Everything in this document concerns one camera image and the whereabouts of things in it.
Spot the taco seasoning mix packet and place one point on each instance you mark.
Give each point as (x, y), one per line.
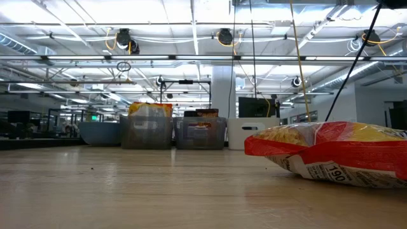
(207, 112)

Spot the black-lidded spice jar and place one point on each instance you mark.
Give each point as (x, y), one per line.
(189, 113)

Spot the white plastic bin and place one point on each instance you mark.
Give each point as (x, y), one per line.
(238, 136)

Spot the yellow creamy chicken ramen packet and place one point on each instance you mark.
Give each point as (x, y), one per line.
(149, 111)

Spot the red ramen packet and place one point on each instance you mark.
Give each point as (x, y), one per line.
(334, 152)

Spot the grey translucent bin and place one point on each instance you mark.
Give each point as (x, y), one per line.
(200, 136)
(146, 133)

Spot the white pillar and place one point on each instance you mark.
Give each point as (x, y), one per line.
(222, 95)

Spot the large black monitor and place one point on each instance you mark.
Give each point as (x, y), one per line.
(256, 108)

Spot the blue plastic bowl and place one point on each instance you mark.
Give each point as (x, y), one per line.
(100, 133)

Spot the black gantry frame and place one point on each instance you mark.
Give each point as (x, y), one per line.
(186, 81)

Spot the black aluminium table frame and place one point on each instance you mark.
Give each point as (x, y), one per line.
(31, 143)

